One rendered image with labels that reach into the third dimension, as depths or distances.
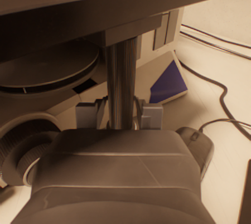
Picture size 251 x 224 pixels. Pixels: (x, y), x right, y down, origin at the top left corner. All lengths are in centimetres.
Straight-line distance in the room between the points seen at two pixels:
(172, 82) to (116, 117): 16
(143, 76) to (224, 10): 44
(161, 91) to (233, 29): 42
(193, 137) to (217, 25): 49
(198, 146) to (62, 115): 16
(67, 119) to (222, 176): 19
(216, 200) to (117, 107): 15
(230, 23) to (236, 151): 45
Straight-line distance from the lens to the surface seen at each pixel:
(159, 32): 27
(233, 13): 65
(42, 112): 19
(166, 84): 29
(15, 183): 20
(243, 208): 24
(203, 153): 23
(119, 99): 15
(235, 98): 38
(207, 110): 33
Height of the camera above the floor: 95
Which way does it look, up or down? 40 degrees down
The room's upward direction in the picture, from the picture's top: 1 degrees clockwise
